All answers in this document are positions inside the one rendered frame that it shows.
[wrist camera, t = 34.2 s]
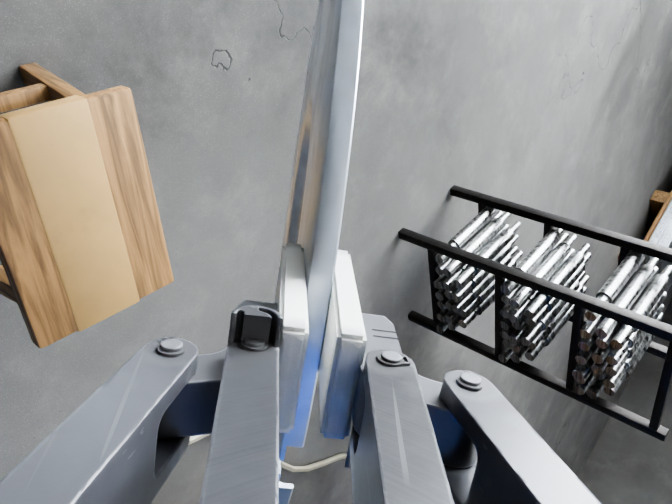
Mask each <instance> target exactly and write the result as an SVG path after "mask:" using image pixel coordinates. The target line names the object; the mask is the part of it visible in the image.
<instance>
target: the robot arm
mask: <svg viewBox="0 0 672 504"><path fill-rule="evenodd" d="M308 338H309V323H308V308H307V292H306V277H305V262H304V248H301V244H294V243H286V245H282V251H281V258H280V266H279V273H278V280H277V287H276V294H275V301H274V303H270V302H261V301H253V300H244V301H243V302H242V303H240V304H239V305H237V308H235V309H234V310H233V311H232V313H231V319H230V328H229V337H228V344H227V347H226V348H225V349H223V350H221V351H219V352H215V353H211V354H201V355H198V353H199V350H198V348H197V346H196V345H195V344H194V343H192V342H191V341H188V340H185V339H182V338H176V337H162V338H158V339H154V340H151V341H150V342H148V343H146V344H145V345H144V346H143V347H142V348H141V349H140V350H139V351H138V352H136V353H135V354H134V355H133V356H132V357H131V358H130V359H129V360H128V361H127V362H126V363H125V364H124V365H123V366H122V367H121V368H119V369H118V370H117V371H116V372H115V373H114V374H113V375H112V376H111V377H110V378H109V379H108V380H107V381H106V382H105V383H104V384H103V385H101V386H100V387H99V388H98V389H97V390H96V391H95V392H94V393H93V394H92V395H91V396H90V397H89V398H88V399H87V400H86V401H85V402H83V403H82V404H81V405H80V406H79V407H78V408H77V409H76V410H75V411H74V412H73V413H72V414H71V415H70V416H69V417H68V418H66V419H65V420H64V421H63V422H62V423H61V424H60V425H59V426H58V427H57V428H56V429H55V430H54V431H53V432H52V433H51V434H50V435H48V436H47V437H46V438H45V439H44V440H43V441H42V442H41V443H40V444H39V445H38V446H37V447H36V448H35V449H34V450H33V451H32V452H30V453H29V454H28V455H27V456H26V457H25V458H24V459H23V460H22V461H21V462H20V463H19V464H18V465H17V466H16V467H15V468H13V469H12V470H11V471H10V472H9V473H8V474H7V475H6V476H5V477H4V478H3V479H2V480H1V481H0V504H151V502H152V501H153V499H154V498H155V496H156V495H157V493H158V492H159V490H160V489H161V487H162V486H163V484H164V483H165V481H166V479H167V478H168V476H169V475H170V473H171V472H172V470H173V469H174V467H175V466H176V464H177V463H178V461H179V460H180V458H181V457H182V455H183V454H184V452H185V450H186V449H187V447H188V445H189V441H190V436H197V435H205V434H212V435H211V440H210V446H209V452H208V457H207V463H206V469H205V474H204V480H203V486H202V491H201V497H200V503H199V504H279V432H281V433H289V431H290V430H294V424H295V418H296V412H297V406H298V400H299V393H300V387H301V381H302V375H303V369H304V362H305V356H306V350H307V344H308ZM397 339H398V338H397V335H396V331H395V328H394V325H393V323H392V322H391V321H389V320H388V319H387V318H386V317H385V316H380V315H372V314H364V313H361V308H360V303H359V298H358V293H357V288H356V283H355V278H354V273H353V267H352V262H351V257H350V254H348V252H347V251H343V250H338V253H337V259H336V266H335V273H334V280H333V287H332V292H331V298H330V304H329V311H328V317H327V323H326V329H325V335H324V341H323V347H322V353H321V359H320V365H319V370H318V373H319V411H320V433H323V434H324V437H325V438H334V439H342V440H344V439H345V436H349V431H350V426H351V421H352V423H353V426H352V431H351V436H350V442H349V447H348V452H347V457H346V462H345V467H347V468H349V465H350V462H351V480H352V497H353V504H602V503H601V502H600V501H599V500H598V499H597V498H596V497H595V496H594V495H593V494H592V492H591V491H590V490H589V489H588V488H587V487H586V486H585V485H584V484H583V483H582V481H581V480H580V479H579V478H578V477H577V476H576V475H575V474H574V473H573V472H572V470H571V469H570V468H569V467H568V466H567V465H566V464H565V463H564V462H563V461H562V459H561V458H560V457H559V456H558V455H557V454H556V453H555V452H554V451H553V450H552V449H551V447H550V446H549V445H548V444H547V443H546V442H545V441H544V440H543V439H542V438H541V436H540V435H539V434H538V433H537V432H536V431H535V430H534V429H533V428H532V427H531V425H530V424H529V423H528V422H527V421H526V420H525V419H524V418H523V417H522V416H521V414H520V413H519V412H518V411H517V410H516V409H515V408H514V407H513V406H512V405H511V403H510V402H509V401H508V400H507V399H506V398H505V397H504V396H503V395H502V394H501V392H500V391H499V390H498V389H497V388H496V387H495V386H494V385H493V384H492V383H491V382H490V381H489V380H487V379H486V378H484V377H482V376H480V375H479V374H478V373H475V372H471V371H468V370H465V371H463V370H453V371H449V372H447V373H445V376H444V379H443V383H441V382H438V381H434V380H431V379H428V378H425V377H422V376H420V375H418V373H417V370H416V366H415V364H414V362H413V361H412V359H410V358H409V357H408V356H406V355H404V354H402V351H401V348H400V344H399V341H398V340H397Z"/></svg>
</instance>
